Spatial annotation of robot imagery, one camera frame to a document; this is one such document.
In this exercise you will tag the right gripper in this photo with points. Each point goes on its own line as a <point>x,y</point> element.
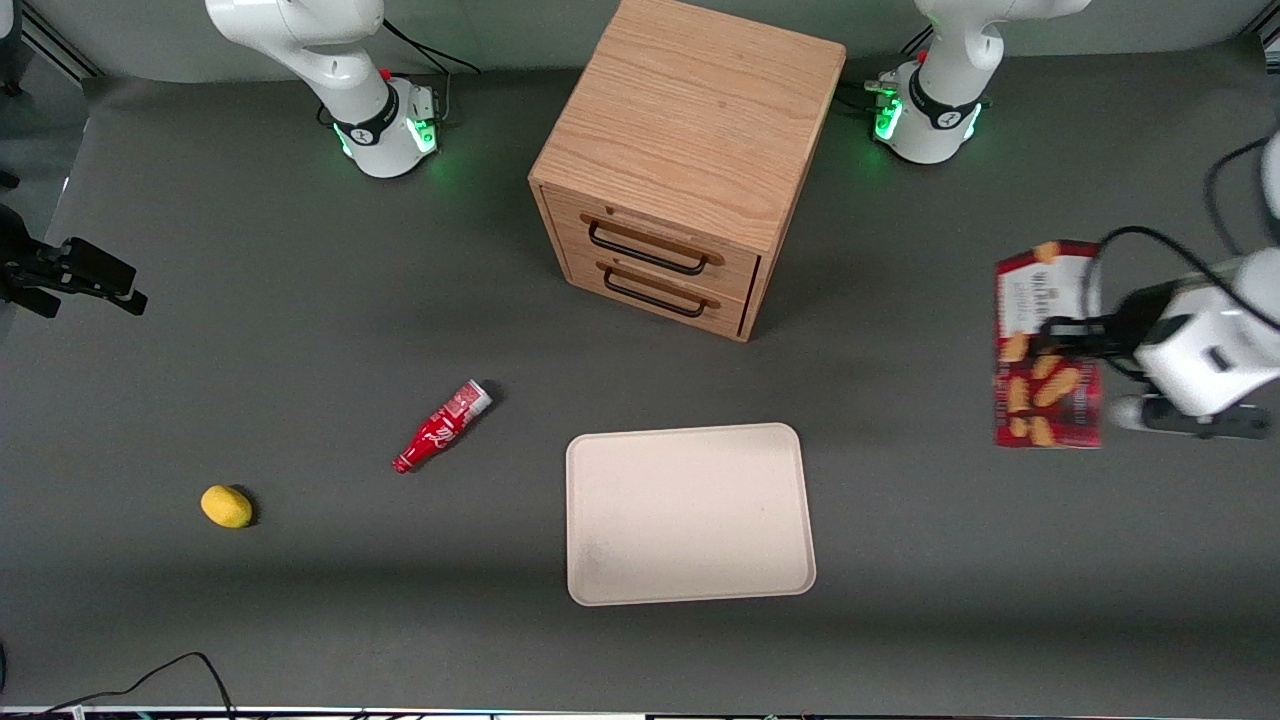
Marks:
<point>38,272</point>

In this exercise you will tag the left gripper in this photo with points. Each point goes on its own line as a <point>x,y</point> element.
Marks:
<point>1128,322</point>

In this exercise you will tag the red cookie box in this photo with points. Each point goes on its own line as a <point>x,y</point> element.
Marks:
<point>1030,290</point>

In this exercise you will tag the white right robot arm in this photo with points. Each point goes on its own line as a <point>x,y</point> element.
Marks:
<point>340,60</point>

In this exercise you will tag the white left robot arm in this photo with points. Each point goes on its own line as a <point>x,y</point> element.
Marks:
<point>945,70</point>

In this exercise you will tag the beige rectangular tray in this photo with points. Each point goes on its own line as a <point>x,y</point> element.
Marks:
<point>690,515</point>

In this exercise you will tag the yellow lemon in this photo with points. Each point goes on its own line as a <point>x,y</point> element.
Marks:
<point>226,506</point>

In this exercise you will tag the wooden drawer front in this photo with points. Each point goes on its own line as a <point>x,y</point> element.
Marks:
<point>580,272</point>
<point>735,268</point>

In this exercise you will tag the red cola bottle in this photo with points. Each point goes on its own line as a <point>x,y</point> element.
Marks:
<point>440,428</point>

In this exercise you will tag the wooden drawer cabinet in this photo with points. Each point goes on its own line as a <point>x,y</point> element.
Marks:
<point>690,110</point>

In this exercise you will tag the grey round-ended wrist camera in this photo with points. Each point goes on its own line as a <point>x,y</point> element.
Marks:
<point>1200,426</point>

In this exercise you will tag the aluminium frame rail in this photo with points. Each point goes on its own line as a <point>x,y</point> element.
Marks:
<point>60,45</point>

